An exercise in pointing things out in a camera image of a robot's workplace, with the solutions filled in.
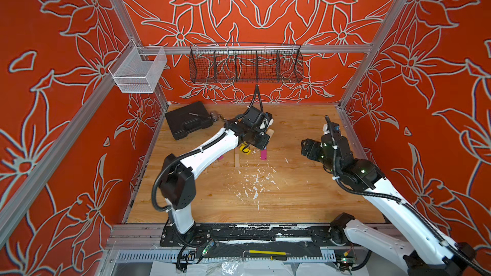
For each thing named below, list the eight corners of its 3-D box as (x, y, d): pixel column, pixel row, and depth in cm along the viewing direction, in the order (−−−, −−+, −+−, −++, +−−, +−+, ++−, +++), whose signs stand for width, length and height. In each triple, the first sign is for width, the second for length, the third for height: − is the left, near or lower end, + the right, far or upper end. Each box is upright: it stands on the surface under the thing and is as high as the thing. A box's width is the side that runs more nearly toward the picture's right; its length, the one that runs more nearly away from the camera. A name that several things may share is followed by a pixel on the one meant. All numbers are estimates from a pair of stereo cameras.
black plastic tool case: (175, 141, 102) (172, 136, 98) (165, 116, 114) (163, 111, 110) (214, 125, 109) (213, 119, 106) (201, 103, 121) (200, 97, 118)
